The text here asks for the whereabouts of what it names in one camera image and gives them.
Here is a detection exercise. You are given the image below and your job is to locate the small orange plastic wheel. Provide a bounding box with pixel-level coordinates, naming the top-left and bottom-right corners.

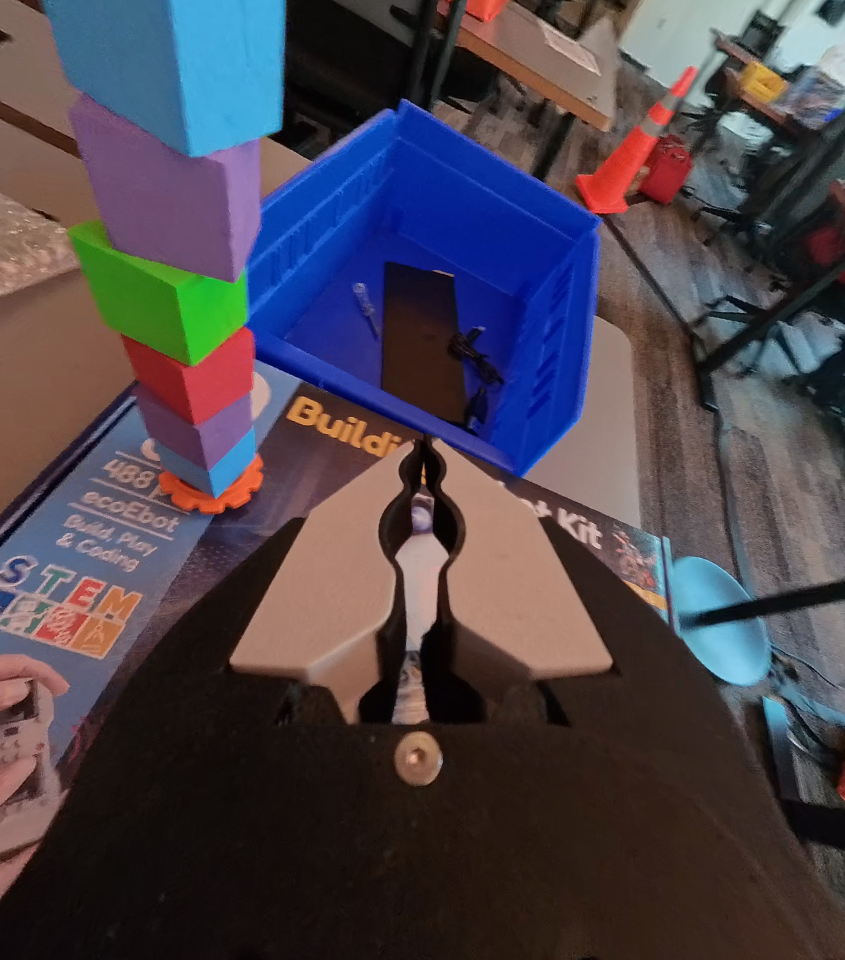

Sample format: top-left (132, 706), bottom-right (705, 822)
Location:
top-left (160, 452), bottom-right (265, 515)

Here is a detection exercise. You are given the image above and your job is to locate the flat black rectangular panel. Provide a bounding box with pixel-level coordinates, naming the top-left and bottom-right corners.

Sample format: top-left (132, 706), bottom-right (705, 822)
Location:
top-left (381, 261), bottom-right (469, 425)

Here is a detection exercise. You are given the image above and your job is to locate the black cable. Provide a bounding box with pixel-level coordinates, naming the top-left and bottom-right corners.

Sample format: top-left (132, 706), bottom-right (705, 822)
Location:
top-left (448, 324), bottom-right (506, 436)

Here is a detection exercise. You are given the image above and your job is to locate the clear plastic sheet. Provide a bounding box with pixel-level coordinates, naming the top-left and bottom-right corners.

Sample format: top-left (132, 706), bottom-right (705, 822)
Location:
top-left (542, 30), bottom-right (604, 76)

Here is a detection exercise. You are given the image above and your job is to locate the orange traffic cone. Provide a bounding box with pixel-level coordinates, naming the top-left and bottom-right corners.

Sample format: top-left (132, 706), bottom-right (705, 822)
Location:
top-left (574, 66), bottom-right (699, 215)

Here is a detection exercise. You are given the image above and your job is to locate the light wooden side table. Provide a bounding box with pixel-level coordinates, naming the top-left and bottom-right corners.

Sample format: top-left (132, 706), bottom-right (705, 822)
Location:
top-left (460, 0), bottom-right (619, 181)

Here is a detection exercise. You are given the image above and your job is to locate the thin black rod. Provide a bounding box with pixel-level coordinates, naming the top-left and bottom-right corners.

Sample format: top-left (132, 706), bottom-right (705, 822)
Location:
top-left (692, 568), bottom-right (845, 627)

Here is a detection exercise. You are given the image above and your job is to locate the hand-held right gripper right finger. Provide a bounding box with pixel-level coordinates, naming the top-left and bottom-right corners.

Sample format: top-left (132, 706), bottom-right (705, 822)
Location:
top-left (422, 438), bottom-right (613, 725)

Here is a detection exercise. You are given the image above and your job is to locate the dark wooden table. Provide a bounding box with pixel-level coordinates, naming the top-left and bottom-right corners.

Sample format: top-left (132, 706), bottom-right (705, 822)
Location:
top-left (715, 33), bottom-right (844, 138)

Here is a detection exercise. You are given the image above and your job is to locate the blue plastic storage bin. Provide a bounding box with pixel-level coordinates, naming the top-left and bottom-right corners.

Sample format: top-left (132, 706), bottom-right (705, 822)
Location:
top-left (246, 99), bottom-right (602, 477)

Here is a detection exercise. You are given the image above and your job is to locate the red wooden cube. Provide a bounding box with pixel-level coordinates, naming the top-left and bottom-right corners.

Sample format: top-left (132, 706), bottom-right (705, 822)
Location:
top-left (121, 326), bottom-right (257, 426)

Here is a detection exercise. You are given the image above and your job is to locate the light blue round stool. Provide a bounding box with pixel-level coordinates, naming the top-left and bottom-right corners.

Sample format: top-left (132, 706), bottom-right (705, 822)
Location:
top-left (670, 556), bottom-right (772, 687)

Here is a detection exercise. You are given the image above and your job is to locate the grey desk with cable flap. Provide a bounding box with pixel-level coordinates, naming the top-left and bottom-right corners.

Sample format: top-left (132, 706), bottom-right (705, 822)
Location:
top-left (0, 0), bottom-right (311, 196)

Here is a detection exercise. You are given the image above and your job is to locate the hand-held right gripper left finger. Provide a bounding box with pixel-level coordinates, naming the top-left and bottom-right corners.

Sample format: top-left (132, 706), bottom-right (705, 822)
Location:
top-left (229, 441), bottom-right (425, 725)

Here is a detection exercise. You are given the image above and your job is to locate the small clear-handled screwdriver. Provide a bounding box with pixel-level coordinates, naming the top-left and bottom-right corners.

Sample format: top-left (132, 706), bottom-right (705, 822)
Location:
top-left (351, 281), bottom-right (380, 340)

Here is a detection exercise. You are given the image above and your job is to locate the green wooden cube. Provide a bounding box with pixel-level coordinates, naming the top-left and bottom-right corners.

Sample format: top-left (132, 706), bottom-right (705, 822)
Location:
top-left (68, 221), bottom-right (250, 367)

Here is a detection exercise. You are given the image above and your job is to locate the purple wooden cube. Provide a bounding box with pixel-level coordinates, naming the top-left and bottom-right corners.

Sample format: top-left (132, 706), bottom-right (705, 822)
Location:
top-left (136, 386), bottom-right (255, 471)
top-left (68, 93), bottom-right (262, 282)

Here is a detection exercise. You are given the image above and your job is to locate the blue wooden cube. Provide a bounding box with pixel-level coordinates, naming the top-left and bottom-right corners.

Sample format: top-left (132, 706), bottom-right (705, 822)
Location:
top-left (167, 427), bottom-right (259, 498)
top-left (40, 0), bottom-right (287, 157)

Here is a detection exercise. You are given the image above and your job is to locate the dark blue cardboard kit box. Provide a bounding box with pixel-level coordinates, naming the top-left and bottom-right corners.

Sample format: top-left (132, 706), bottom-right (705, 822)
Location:
top-left (0, 360), bottom-right (675, 931)

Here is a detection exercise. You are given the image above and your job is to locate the yellow plastic bin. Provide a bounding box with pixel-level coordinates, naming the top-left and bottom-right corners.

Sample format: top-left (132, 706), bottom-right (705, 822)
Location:
top-left (741, 60), bottom-right (784, 102)

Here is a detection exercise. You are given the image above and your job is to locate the red bag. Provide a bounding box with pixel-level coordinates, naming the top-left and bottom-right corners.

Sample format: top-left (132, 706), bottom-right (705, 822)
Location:
top-left (643, 135), bottom-right (694, 205)

